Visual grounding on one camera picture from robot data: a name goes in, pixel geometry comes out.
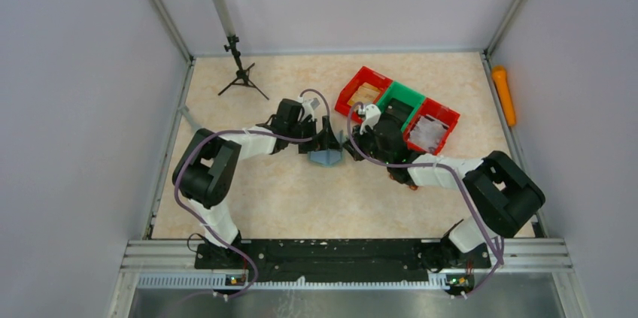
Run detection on small grey tool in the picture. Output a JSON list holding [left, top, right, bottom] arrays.
[[178, 105, 202, 132]]

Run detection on red bin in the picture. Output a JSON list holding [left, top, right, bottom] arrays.
[[334, 66, 394, 116], [403, 98, 460, 155]]

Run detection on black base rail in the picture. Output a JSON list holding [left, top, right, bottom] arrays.
[[194, 238, 491, 283]]

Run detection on green bin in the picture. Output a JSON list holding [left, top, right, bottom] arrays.
[[375, 81, 426, 132]]

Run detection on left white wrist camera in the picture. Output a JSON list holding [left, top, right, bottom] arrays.
[[297, 96, 320, 122]]

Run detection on yellow toy car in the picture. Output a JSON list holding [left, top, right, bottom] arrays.
[[387, 168, 418, 191]]

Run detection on black tripod with grey tube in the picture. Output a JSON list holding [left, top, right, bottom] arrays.
[[212, 0, 269, 101]]

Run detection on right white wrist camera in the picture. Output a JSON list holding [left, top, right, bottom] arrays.
[[357, 104, 381, 135]]

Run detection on wooden blocks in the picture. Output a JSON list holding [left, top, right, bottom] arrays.
[[348, 83, 381, 106]]

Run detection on orange flashlight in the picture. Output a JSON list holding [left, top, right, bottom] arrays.
[[491, 65, 517, 127]]

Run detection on clear plastic bags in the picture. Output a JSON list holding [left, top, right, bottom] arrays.
[[409, 116, 448, 153]]

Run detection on black item in green bin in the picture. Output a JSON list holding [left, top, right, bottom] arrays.
[[385, 98, 414, 124]]

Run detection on near red bin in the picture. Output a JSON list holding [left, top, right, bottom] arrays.
[[403, 98, 460, 155]]

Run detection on green card holder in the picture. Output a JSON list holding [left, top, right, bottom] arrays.
[[308, 131, 344, 167]]

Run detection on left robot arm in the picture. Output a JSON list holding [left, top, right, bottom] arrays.
[[172, 98, 342, 251]]

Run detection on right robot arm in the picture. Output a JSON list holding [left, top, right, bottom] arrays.
[[345, 119, 546, 256]]

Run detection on far red bin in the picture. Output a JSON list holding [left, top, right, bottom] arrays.
[[334, 66, 394, 116]]

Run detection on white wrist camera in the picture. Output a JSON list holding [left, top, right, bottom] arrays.
[[357, 104, 381, 135], [297, 96, 320, 122]]

